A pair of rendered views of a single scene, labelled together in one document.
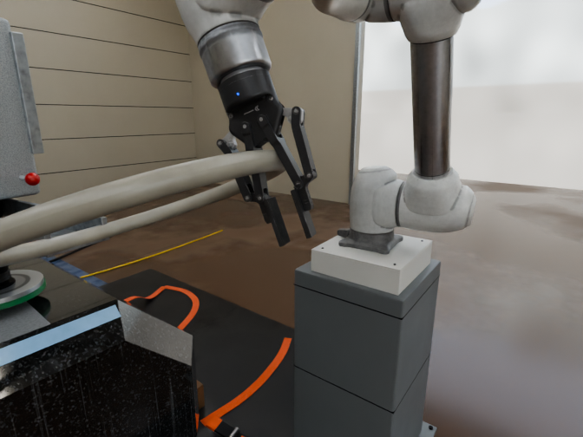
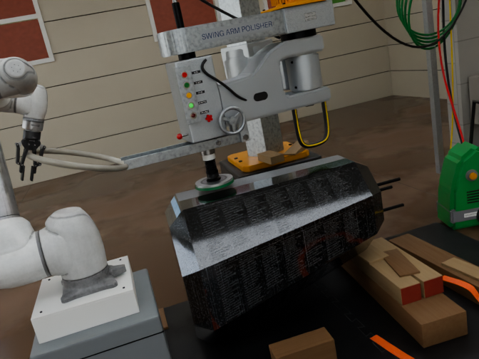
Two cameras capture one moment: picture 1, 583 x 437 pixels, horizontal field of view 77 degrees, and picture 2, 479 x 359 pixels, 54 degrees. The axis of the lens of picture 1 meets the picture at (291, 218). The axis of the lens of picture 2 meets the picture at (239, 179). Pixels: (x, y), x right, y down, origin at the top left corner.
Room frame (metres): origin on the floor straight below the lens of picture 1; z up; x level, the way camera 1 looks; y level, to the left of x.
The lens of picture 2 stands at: (2.65, -1.07, 1.56)
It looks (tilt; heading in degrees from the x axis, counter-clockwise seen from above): 16 degrees down; 130
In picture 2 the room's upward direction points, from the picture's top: 11 degrees counter-clockwise
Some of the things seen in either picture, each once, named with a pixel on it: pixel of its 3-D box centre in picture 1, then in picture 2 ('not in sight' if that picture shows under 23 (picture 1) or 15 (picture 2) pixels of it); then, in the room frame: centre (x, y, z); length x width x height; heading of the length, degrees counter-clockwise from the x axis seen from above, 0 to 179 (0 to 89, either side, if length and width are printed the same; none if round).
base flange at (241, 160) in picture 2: not in sight; (266, 154); (0.68, 1.66, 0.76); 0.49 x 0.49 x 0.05; 53
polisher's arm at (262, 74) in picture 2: not in sight; (264, 88); (1.13, 1.13, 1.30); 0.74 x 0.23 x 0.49; 59
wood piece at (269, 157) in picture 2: not in sight; (270, 157); (0.85, 1.47, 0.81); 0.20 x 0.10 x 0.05; 151
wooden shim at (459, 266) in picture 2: not in sight; (465, 268); (2.02, 1.48, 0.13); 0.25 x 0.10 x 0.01; 151
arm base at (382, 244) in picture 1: (366, 234); (93, 275); (1.26, -0.27, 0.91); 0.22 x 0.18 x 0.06; 57
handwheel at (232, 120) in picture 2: not in sight; (229, 120); (1.08, 0.84, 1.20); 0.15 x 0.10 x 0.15; 59
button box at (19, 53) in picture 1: (20, 95); (187, 95); (0.97, 0.68, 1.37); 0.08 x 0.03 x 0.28; 59
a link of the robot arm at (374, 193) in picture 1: (376, 197); (73, 241); (1.25, -0.29, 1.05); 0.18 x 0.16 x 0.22; 58
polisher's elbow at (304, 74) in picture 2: not in sight; (304, 72); (1.26, 1.36, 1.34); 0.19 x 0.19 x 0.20
